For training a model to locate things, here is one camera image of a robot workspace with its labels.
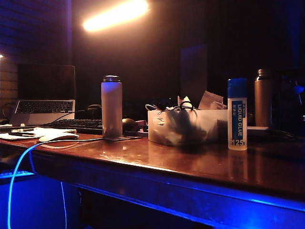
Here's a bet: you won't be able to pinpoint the black keyboard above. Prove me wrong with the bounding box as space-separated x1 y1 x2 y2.
41 118 103 135

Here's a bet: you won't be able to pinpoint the white charging cable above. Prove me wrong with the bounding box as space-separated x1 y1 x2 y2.
7 136 105 229

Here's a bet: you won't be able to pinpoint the black pen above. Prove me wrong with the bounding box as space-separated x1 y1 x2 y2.
8 132 36 137

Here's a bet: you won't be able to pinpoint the white insulated bottle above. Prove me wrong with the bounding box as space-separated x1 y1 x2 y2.
101 75 123 140

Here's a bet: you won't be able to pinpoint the white paper sheets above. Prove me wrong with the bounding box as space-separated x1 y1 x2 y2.
0 127 77 141

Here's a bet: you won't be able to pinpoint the dark metal thermos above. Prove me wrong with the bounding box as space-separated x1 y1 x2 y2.
254 69 274 127

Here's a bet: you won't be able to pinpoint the black scissors handles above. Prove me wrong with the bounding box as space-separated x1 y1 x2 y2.
176 101 195 112

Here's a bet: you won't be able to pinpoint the liquid glue bottle blue cap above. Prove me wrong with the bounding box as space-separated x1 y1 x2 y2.
227 78 248 151

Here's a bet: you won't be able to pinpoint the lanyard with card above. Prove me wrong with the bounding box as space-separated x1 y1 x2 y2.
104 135 144 142

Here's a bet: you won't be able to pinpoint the thin hanging cable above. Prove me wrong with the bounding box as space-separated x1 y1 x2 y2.
60 181 68 229

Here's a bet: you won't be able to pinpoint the silver open laptop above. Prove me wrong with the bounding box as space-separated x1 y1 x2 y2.
9 64 76 126

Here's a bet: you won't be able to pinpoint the folded white paper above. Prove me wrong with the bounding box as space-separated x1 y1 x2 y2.
198 90 227 111

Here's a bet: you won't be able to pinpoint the black computer mouse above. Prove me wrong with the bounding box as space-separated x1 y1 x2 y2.
122 118 140 132

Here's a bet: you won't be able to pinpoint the translucent plastic box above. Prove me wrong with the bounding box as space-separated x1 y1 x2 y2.
147 109 229 147

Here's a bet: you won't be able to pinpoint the white power adapter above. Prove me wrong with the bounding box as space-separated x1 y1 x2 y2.
246 125 271 137

